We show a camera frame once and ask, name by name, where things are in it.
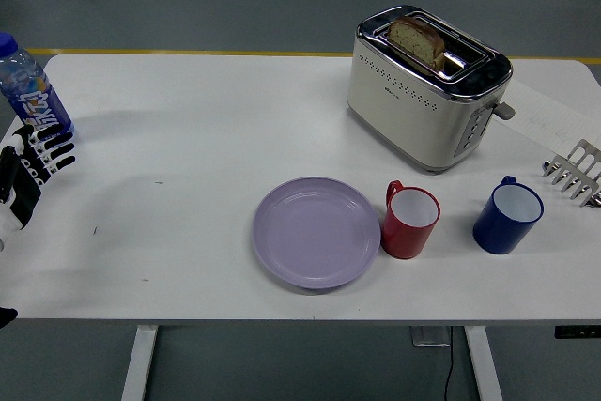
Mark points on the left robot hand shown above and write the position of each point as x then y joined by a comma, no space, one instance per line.
23,175

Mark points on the purple round plate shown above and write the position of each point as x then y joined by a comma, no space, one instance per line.
317,234

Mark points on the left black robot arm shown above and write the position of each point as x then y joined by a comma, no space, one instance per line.
6,317

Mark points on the blue drink bottle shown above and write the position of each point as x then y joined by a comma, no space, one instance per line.
33,91

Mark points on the white table leg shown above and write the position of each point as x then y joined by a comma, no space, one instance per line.
140,363
483,363

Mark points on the cream and chrome toaster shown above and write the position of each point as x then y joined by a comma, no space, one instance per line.
404,105

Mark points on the red mug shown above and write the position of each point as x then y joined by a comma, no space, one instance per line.
406,236

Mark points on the bread slice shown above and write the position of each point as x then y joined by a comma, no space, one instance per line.
415,41

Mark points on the grey power box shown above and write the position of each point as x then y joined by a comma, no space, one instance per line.
431,336

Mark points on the blue mug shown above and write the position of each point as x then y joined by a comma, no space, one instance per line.
500,232

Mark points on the white paper sheet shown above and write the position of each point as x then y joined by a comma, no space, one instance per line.
544,110

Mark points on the metal toast tongs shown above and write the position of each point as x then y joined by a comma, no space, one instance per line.
580,171

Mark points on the black table control panel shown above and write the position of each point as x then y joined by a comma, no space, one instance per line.
577,331

